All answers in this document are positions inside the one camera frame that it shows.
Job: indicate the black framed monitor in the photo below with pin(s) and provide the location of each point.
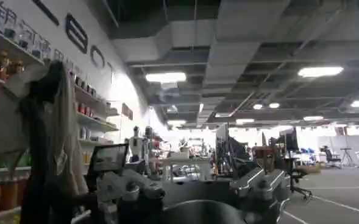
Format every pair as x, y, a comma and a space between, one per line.
109, 158

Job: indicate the white shelf with bottled goods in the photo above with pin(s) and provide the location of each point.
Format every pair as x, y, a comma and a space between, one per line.
2, 76
90, 118

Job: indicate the white humanoid robot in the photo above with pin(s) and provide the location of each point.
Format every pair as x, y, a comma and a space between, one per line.
136, 144

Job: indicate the person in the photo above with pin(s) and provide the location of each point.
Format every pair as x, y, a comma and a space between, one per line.
54, 146

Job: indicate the black tall stool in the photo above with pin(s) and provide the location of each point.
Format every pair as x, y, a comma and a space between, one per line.
346, 155

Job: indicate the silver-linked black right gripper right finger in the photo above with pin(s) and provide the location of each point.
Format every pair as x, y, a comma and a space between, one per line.
267, 182

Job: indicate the black office chair on castors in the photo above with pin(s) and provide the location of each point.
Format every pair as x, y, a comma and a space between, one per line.
298, 179

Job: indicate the black wall lettering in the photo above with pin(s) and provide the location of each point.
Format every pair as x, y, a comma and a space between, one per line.
75, 32

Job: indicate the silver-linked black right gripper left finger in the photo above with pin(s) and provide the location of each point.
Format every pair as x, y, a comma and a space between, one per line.
142, 187

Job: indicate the black desk monitor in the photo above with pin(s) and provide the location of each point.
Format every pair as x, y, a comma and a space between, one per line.
290, 140

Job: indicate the silver ceiling air duct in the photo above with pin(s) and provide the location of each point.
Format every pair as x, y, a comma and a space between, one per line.
228, 45

